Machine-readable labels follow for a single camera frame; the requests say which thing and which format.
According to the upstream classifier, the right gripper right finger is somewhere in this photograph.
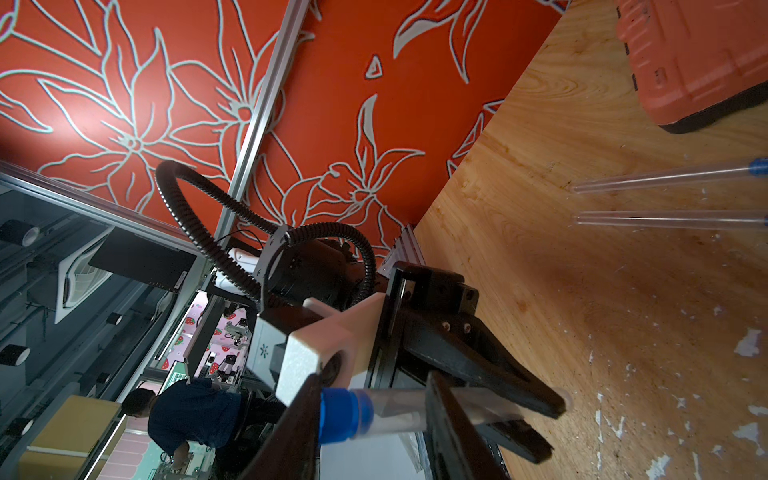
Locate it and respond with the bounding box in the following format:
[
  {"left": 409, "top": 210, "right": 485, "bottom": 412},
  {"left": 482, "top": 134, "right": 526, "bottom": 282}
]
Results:
[{"left": 425, "top": 371, "right": 507, "bottom": 480}]

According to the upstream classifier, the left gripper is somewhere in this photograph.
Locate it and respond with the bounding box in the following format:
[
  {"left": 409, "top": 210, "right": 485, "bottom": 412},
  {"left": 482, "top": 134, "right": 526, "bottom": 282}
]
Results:
[{"left": 363, "top": 261, "right": 566, "bottom": 464}]

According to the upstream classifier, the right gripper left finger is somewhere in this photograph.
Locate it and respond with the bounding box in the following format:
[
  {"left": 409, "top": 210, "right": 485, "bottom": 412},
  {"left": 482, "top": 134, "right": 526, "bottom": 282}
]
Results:
[{"left": 239, "top": 374, "right": 322, "bottom": 480}]

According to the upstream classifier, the blue stopper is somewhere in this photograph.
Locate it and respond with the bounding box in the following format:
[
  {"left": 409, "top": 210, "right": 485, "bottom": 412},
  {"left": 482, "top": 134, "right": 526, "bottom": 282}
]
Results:
[
  {"left": 748, "top": 158, "right": 768, "bottom": 178},
  {"left": 319, "top": 388, "right": 374, "bottom": 445}
]

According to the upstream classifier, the clear test tube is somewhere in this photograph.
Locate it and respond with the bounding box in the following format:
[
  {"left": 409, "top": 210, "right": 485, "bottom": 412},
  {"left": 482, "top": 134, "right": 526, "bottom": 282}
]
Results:
[
  {"left": 571, "top": 159, "right": 766, "bottom": 194},
  {"left": 350, "top": 387, "right": 546, "bottom": 439},
  {"left": 573, "top": 210, "right": 767, "bottom": 230}
]

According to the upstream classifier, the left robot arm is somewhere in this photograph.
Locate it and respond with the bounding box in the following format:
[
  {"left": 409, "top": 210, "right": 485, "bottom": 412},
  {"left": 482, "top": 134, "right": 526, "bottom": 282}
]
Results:
[{"left": 156, "top": 161, "right": 568, "bottom": 479}]

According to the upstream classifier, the person in dark shirt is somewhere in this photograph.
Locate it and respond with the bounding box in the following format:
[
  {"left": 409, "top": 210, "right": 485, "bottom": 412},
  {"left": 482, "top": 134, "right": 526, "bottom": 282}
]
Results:
[{"left": 121, "top": 379, "right": 244, "bottom": 471}]

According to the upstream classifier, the orange plastic tool case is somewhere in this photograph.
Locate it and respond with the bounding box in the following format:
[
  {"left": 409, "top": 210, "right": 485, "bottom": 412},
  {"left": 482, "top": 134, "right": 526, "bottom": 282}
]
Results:
[{"left": 616, "top": 0, "right": 767, "bottom": 134}]

